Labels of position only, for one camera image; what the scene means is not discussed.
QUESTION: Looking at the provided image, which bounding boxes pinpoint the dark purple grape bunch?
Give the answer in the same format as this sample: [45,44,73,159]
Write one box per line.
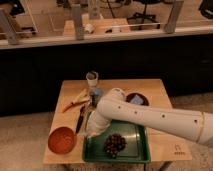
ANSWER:
[103,134,127,158]

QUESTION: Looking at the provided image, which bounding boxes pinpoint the blue capped dark bottle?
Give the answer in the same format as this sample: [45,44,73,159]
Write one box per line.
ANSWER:
[90,88,103,107]

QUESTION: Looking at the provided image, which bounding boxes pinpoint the black office chair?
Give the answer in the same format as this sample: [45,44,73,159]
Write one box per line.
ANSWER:
[129,0,162,23]

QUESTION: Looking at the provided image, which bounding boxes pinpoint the red bowl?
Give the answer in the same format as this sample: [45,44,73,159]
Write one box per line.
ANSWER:
[48,127,77,155]

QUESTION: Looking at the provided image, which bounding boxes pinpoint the wooden side table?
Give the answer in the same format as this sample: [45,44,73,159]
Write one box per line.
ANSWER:
[63,18,130,36]

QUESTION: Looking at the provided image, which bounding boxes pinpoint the green plastic tray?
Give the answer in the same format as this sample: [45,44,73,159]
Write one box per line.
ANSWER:
[82,120,151,164]

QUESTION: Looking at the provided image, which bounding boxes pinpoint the black handled knife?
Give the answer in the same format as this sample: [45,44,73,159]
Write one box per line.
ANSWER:
[75,105,86,134]

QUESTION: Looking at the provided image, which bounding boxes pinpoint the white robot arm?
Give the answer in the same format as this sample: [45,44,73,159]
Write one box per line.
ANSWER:
[86,88,213,148]

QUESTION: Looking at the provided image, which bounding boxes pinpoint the dark brown plate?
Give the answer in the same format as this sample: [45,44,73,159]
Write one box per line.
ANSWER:
[126,93,149,106]

